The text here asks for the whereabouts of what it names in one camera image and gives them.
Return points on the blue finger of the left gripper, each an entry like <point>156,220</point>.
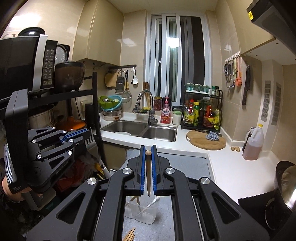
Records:
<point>74,134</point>
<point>84,139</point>

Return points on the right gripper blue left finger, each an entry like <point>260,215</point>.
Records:
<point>142,169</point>

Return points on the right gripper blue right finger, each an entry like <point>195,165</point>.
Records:
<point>154,168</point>

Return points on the white striped ceramic spoon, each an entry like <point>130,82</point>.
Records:
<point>150,209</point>

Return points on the white handled metal fork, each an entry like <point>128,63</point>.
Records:
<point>93,150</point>

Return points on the chrome kitchen faucet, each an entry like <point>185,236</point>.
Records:
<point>143,105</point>

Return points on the stainless steel sink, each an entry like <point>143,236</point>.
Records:
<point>138,129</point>

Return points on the large steel stock pot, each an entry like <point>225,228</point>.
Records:
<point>42,120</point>

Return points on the red dish soap bottle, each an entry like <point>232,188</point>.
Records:
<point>166,110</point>

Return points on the green plastic colander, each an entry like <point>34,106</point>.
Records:
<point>107,102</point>

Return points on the round wooden cutting board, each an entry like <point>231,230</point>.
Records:
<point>198,139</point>

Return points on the grey table mat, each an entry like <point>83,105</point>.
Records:
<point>177,217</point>

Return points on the black shelving rack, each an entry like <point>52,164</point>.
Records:
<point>39,98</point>

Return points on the clear plastic container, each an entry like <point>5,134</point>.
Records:
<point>132,209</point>

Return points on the black spice rack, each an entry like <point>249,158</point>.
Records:
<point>202,110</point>

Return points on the black microwave oven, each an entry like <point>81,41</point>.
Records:
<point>27,62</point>

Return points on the brown liquid plastic jug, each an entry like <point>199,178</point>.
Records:
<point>254,144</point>

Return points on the black gas stove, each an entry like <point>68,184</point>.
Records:
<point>255,207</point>

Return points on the black metal wok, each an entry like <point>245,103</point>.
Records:
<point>284,189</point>

